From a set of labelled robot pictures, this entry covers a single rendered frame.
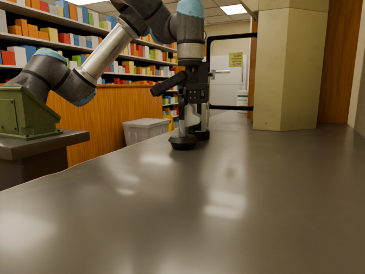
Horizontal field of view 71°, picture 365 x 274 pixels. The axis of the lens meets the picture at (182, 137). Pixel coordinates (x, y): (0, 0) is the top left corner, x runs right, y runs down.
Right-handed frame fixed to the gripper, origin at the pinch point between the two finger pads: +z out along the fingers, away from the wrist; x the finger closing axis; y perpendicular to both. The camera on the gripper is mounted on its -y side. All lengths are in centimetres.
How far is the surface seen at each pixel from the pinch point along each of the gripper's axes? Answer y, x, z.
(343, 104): 70, 63, -4
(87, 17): -171, 262, -101
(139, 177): -4.5, -26.6, 5.1
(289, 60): 36, 35, -23
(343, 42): 66, 64, -33
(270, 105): 30.4, 35.3, -5.2
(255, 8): 22, 37, -43
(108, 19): -164, 311, -110
